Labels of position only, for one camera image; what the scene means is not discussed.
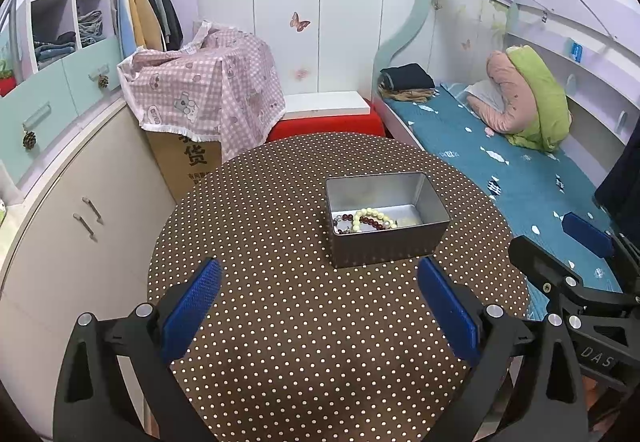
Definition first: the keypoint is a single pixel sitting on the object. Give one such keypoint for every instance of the teal drawer unit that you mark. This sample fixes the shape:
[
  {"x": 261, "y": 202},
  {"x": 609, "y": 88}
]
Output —
[{"x": 65, "y": 97}]

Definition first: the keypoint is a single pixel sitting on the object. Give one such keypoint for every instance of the brown cardboard box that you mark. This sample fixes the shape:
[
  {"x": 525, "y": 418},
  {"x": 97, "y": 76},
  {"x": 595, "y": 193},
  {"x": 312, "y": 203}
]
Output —
[{"x": 190, "y": 162}]

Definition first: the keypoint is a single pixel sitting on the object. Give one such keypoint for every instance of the dark hanging cloth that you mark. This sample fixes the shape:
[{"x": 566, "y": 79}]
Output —
[{"x": 622, "y": 187}]

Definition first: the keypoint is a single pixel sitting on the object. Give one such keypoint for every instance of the pale pink butterfly sticker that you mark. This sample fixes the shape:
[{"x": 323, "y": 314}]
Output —
[{"x": 301, "y": 73}]

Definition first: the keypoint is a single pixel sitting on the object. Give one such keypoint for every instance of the dark hanging garments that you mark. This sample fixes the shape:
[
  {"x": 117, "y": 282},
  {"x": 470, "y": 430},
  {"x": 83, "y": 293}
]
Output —
[{"x": 167, "y": 12}]

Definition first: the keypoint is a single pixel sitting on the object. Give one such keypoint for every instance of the light blue hanging garment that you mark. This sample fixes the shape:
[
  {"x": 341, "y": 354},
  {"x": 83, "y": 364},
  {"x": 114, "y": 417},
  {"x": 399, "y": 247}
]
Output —
[{"x": 124, "y": 17}]

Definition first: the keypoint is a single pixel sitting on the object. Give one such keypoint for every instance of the pink checked cloth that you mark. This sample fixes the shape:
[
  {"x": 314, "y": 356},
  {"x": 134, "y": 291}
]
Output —
[{"x": 210, "y": 87}]

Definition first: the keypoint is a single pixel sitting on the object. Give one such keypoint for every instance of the folded dark jeans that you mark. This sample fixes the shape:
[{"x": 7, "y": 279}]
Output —
[{"x": 55, "y": 47}]

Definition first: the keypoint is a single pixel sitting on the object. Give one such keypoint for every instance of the small blue packet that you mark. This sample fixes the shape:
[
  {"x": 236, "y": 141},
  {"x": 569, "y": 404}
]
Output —
[{"x": 576, "y": 48}]

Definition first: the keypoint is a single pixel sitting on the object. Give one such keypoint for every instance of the white lavender bed shelf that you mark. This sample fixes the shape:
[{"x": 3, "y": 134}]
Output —
[{"x": 590, "y": 82}]

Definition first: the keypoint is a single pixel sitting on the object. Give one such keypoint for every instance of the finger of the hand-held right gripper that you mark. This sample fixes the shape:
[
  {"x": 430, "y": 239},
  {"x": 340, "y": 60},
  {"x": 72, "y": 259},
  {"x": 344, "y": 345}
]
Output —
[
  {"x": 587, "y": 234},
  {"x": 535, "y": 257}
]

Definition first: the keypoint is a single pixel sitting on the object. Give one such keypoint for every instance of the tan scarf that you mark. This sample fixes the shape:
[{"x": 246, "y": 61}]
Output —
[{"x": 410, "y": 96}]

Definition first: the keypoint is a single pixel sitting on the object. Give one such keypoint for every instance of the round polka-dot table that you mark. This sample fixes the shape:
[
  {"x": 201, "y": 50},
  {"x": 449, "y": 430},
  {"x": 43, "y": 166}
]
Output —
[{"x": 300, "y": 322}]

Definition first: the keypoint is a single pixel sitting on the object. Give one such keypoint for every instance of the folded light jeans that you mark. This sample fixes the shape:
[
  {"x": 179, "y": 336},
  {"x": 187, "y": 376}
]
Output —
[{"x": 90, "y": 30}]

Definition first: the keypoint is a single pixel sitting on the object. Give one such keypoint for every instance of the metal gas strut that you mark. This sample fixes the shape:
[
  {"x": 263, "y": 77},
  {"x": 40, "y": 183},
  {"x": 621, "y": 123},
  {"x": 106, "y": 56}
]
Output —
[{"x": 590, "y": 15}]

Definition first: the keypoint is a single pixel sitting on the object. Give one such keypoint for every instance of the pink pillow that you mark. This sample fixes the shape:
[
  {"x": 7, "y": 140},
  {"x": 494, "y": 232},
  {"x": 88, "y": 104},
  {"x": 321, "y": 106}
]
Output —
[{"x": 505, "y": 92}]

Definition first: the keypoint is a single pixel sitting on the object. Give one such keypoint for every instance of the white board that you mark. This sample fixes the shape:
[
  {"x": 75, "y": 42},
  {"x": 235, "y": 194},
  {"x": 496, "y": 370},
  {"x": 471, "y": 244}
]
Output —
[{"x": 325, "y": 103}]

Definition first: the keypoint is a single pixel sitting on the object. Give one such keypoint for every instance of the pinecone drawer knob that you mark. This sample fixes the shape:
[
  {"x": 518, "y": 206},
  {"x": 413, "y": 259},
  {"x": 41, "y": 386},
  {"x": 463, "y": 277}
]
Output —
[
  {"x": 103, "y": 81},
  {"x": 29, "y": 140}
]

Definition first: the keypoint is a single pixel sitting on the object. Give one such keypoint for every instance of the folded dark clothes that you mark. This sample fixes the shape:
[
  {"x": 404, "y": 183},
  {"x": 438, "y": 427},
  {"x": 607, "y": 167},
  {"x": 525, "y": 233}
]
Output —
[{"x": 407, "y": 76}]

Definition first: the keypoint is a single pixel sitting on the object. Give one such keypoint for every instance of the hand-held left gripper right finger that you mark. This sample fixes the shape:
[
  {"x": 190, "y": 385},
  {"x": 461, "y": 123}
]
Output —
[{"x": 445, "y": 307}]

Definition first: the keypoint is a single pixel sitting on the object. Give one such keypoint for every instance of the white pillow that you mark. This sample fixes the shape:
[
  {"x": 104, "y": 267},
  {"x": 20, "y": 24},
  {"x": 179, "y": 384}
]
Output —
[{"x": 482, "y": 95}]

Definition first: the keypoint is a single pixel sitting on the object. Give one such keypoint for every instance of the tan hanging garment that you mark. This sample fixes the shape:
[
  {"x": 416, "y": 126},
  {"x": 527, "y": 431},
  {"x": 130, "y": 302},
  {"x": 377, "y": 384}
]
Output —
[{"x": 142, "y": 12}]

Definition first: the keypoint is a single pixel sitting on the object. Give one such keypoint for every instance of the blue patterned bed sheet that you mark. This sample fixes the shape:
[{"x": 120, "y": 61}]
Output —
[{"x": 525, "y": 182}]

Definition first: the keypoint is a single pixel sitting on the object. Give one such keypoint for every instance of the light teal bunk bed frame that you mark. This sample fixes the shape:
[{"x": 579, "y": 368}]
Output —
[{"x": 425, "y": 7}]

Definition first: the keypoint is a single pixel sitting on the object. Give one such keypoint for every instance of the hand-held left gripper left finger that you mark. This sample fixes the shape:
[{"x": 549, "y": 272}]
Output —
[{"x": 192, "y": 307}]

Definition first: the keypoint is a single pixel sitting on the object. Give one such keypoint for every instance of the silver metal tin box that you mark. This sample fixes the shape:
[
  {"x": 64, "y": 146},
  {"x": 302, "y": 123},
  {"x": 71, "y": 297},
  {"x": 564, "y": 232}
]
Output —
[{"x": 390, "y": 247}]

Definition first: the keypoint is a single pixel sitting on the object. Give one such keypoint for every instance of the red stool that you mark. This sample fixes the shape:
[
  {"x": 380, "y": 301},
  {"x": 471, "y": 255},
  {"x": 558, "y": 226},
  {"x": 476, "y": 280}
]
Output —
[{"x": 325, "y": 127}]

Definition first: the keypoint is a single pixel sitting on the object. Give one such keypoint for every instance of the green blanket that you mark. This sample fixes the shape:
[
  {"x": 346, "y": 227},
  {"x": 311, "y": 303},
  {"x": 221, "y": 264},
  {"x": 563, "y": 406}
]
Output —
[{"x": 545, "y": 107}]

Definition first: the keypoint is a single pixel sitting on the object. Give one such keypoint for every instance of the cream cabinet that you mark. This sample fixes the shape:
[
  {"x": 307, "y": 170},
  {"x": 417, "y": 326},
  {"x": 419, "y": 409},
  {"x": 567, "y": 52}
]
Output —
[{"x": 60, "y": 247}]

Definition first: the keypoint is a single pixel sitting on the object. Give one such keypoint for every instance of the red plant pot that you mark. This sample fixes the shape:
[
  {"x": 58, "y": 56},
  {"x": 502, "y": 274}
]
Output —
[{"x": 6, "y": 86}]

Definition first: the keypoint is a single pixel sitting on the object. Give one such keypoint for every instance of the brown butterfly sticker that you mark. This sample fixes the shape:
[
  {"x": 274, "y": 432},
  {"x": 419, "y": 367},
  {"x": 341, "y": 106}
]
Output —
[{"x": 299, "y": 21}]

